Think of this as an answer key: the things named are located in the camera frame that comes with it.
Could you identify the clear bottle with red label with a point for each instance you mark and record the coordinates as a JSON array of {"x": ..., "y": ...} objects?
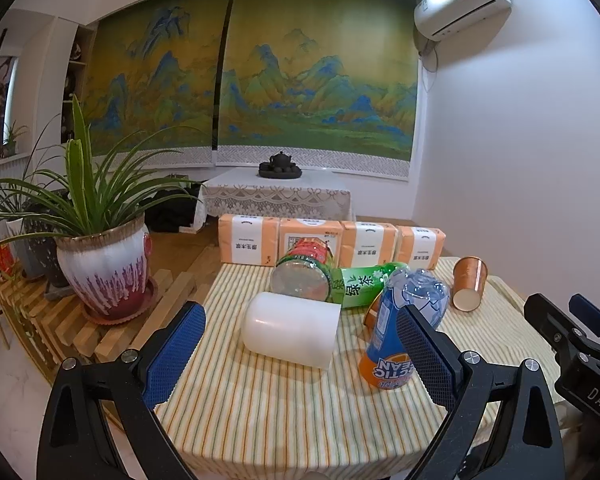
[{"x": 302, "y": 272}]

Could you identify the orange and white tissue pack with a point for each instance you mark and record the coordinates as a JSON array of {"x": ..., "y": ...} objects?
[
  {"x": 247, "y": 237},
  {"x": 422, "y": 245},
  {"x": 367, "y": 245},
  {"x": 295, "y": 232}
]

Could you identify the plant in dark pot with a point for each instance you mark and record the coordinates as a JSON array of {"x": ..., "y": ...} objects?
[{"x": 45, "y": 255}]

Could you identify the black tea set on tray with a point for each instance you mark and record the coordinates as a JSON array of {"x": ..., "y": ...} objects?
[{"x": 279, "y": 165}]

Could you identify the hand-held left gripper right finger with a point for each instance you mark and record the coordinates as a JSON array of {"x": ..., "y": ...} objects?
[{"x": 427, "y": 355}]

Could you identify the red plant saucer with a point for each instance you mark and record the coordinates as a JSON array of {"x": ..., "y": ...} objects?
[{"x": 145, "y": 302}]

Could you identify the white lace tablecloth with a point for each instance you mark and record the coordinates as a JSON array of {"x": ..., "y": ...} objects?
[{"x": 275, "y": 195}]

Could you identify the landscape painting roller blind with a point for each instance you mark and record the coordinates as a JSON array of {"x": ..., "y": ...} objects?
[
  {"x": 320, "y": 80},
  {"x": 155, "y": 85}
]

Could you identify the blue and orange drink bottle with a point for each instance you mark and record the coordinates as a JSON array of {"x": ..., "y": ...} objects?
[{"x": 390, "y": 320}]

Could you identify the wooden slatted bench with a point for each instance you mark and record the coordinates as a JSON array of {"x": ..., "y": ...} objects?
[{"x": 85, "y": 335}]

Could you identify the white air conditioner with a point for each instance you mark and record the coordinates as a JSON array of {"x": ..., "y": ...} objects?
[{"x": 460, "y": 5}]

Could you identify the green tea bottle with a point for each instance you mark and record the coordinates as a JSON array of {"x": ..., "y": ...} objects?
[{"x": 360, "y": 285}]

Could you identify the striped yellow tablecloth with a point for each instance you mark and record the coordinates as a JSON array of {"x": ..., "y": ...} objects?
[{"x": 270, "y": 410}]

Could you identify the wall shelf unit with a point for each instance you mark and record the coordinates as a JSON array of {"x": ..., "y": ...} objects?
[{"x": 72, "y": 80}]

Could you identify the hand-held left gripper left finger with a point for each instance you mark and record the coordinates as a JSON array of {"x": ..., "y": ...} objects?
[{"x": 177, "y": 350}]

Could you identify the small potted plant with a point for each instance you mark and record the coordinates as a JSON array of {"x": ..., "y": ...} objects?
[{"x": 14, "y": 137}]

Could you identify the black bag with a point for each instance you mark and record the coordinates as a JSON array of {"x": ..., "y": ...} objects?
[{"x": 172, "y": 210}]

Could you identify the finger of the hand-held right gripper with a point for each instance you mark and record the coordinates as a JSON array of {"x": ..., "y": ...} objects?
[
  {"x": 592, "y": 317},
  {"x": 555, "y": 327}
]

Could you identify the white frosted plastic cup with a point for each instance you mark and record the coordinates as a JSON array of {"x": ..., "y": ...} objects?
[{"x": 290, "y": 327}]

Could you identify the plant in white purple pot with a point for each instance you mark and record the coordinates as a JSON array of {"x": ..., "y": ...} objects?
[{"x": 105, "y": 265}]

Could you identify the copper metal cup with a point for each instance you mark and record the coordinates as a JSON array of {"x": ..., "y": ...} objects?
[{"x": 472, "y": 282}]

